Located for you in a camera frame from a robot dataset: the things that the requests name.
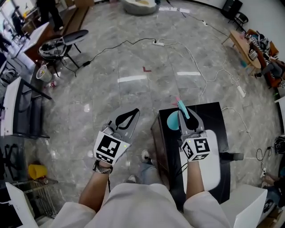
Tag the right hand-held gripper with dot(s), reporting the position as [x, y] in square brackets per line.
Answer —
[196, 148]

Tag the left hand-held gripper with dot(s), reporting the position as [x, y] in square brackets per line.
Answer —
[109, 148]

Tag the light blue spray bottle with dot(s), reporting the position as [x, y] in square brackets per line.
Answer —
[172, 120]

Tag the person's left forearm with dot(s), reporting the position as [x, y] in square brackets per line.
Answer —
[94, 191]

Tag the person's right forearm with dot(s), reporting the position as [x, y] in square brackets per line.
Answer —
[193, 180]

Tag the black table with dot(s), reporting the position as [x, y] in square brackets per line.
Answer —
[213, 115]

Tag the person's white sneaker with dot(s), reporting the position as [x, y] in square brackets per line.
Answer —
[132, 178]
[145, 155]

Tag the silver wristwatch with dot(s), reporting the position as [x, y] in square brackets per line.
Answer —
[102, 168]

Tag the white rounded basin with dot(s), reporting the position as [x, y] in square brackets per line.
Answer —
[211, 173]

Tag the person's jeans leg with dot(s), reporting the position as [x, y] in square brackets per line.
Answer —
[149, 173]

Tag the red drink can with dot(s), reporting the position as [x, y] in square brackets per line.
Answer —
[52, 84]

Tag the person's white shirt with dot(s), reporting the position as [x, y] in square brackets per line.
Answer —
[138, 209]

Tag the white waste bucket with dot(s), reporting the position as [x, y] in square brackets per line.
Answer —
[44, 74]

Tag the steel kettle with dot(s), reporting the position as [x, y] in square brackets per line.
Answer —
[252, 55]

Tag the wooden coffee table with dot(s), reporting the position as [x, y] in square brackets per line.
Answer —
[241, 44]

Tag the orange sofa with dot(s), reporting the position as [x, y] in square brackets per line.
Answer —
[276, 82]

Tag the white cabinet with black print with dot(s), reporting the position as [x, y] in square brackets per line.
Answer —
[245, 204]

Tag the yellow container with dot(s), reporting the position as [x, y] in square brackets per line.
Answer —
[36, 171]

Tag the black oval board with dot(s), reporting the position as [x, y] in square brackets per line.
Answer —
[75, 36]

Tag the black chair with clutter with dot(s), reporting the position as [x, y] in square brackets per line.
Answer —
[52, 50]

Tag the small white power strip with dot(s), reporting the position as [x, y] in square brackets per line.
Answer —
[204, 22]

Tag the white beanbag seat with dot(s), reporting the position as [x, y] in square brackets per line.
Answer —
[140, 9]

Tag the black wicker chair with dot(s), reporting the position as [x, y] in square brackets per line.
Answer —
[240, 20]

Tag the wooden white-topped desk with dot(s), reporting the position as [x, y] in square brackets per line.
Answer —
[36, 36]

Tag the white panel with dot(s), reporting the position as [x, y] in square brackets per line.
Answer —
[21, 207]

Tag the black clamp mount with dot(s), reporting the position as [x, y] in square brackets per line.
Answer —
[232, 156]

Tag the white-topped black frame desk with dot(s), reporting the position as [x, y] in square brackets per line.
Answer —
[12, 107]

